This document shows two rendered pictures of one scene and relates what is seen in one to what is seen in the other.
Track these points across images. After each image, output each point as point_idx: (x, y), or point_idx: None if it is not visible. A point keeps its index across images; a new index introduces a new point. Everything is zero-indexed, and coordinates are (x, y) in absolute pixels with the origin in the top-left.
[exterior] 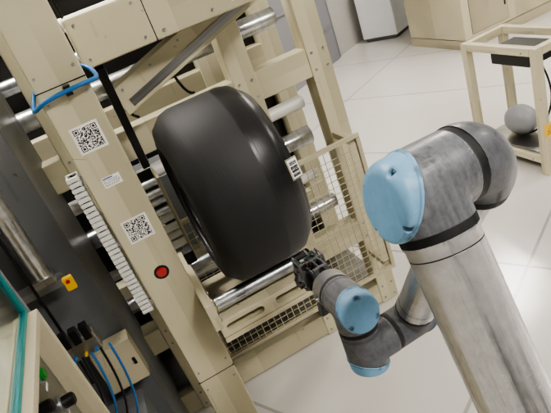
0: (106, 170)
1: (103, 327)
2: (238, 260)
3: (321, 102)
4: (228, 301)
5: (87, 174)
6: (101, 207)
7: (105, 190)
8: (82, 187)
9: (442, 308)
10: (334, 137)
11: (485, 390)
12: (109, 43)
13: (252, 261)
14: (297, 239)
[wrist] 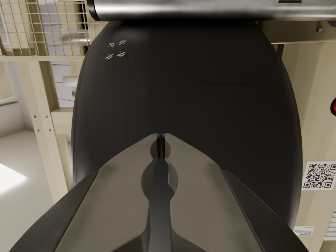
0: (300, 240)
1: None
2: (290, 164)
3: (45, 88)
4: (324, 3)
5: (318, 243)
6: (333, 211)
7: (316, 225)
8: (329, 231)
9: None
10: (34, 50)
11: None
12: None
13: (259, 137)
14: (123, 131)
